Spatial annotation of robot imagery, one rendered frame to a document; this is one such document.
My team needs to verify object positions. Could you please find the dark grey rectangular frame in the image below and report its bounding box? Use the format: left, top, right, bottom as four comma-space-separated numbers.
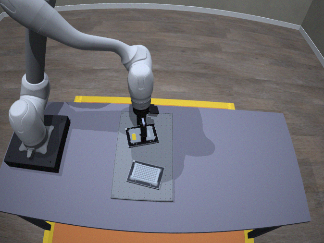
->
126, 160, 164, 190

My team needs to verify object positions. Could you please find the black rectangular frame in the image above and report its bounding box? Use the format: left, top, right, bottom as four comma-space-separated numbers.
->
125, 123, 159, 148

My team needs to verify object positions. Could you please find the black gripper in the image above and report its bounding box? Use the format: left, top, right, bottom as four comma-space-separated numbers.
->
133, 107, 149, 142

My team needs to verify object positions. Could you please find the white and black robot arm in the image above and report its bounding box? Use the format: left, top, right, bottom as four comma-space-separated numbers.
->
0, 0, 159, 159

